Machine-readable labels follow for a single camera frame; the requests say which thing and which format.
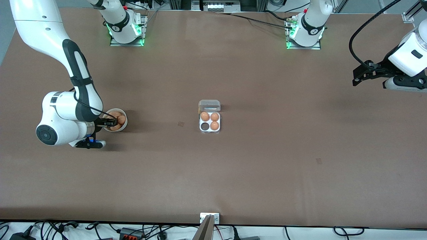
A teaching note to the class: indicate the grey metal bar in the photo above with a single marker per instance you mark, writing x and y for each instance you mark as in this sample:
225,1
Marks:
204,230

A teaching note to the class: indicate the black orange connector block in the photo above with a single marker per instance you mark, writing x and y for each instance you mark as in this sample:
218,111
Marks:
130,234

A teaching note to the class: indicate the white round bowl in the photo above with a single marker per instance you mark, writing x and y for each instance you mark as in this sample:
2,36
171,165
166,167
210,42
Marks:
124,127

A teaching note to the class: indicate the black power adapter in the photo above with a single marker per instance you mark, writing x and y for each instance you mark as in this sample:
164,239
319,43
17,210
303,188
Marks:
21,236

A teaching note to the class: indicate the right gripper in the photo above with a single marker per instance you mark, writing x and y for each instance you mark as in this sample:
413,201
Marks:
99,123

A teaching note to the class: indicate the silver camera mount bracket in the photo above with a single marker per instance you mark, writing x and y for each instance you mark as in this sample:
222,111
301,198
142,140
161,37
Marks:
216,218

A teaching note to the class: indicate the clear plastic egg box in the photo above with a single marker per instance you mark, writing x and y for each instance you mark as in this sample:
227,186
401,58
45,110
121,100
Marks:
209,106

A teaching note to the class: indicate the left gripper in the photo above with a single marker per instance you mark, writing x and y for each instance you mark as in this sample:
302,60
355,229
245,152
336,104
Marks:
380,67

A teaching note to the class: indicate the aluminium corner bracket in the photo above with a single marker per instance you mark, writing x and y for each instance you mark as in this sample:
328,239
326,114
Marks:
408,17

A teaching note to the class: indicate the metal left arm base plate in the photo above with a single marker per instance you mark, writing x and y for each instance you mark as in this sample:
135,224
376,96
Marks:
317,47

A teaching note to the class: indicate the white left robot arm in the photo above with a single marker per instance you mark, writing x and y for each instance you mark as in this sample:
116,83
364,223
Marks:
310,23

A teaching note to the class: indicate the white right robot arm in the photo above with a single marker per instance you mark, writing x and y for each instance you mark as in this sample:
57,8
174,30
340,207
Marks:
40,20

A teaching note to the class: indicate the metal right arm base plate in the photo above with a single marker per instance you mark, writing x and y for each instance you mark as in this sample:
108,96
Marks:
144,30

